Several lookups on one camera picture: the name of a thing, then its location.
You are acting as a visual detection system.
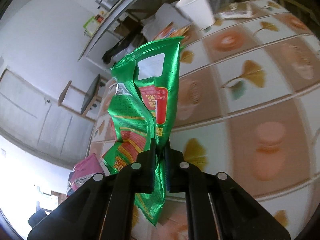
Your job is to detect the white paper cup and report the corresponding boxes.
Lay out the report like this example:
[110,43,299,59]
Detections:
[175,0,215,29]

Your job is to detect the white plastic bag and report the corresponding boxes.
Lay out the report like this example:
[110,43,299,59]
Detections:
[141,2,193,39]

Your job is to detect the small flat sachet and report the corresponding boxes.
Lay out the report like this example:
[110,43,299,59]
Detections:
[220,9,253,19]

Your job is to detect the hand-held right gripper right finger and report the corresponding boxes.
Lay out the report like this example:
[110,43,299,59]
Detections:
[164,140,292,240]

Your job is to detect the green snack bag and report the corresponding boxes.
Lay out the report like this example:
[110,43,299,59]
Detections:
[101,35,185,227]

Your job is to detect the pink orange chip bag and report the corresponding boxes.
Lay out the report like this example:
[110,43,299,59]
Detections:
[66,153,105,197]

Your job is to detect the white door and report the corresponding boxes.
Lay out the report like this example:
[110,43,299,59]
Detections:
[0,66,99,165]

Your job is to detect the orange snack packet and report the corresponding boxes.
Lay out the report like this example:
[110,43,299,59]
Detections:
[154,22,193,42]

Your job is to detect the wooden chair dark seat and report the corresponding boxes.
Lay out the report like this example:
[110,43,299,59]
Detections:
[58,74,105,118]

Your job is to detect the black cloth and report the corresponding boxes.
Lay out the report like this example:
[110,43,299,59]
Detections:
[101,34,148,64]

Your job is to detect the white side table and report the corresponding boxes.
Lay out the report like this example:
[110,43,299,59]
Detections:
[78,0,185,62]

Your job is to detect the ginkgo print tablecloth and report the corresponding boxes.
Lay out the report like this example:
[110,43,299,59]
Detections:
[86,0,320,240]

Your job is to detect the green food packet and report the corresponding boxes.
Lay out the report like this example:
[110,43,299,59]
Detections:
[83,16,100,37]

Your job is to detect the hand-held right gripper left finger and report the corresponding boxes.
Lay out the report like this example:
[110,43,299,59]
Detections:
[27,139,157,240]

